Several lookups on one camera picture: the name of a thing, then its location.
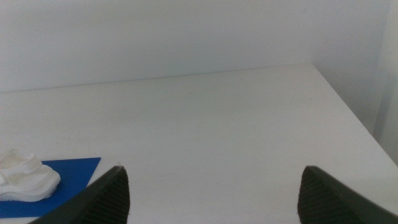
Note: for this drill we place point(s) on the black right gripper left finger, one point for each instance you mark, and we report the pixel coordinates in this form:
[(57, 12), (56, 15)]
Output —
[(102, 202)]

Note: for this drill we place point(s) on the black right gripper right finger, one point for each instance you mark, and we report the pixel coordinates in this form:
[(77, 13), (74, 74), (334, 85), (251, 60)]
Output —
[(326, 202)]

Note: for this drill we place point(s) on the blue rectangular mat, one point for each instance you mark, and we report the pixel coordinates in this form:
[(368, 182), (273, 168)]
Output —
[(74, 174)]

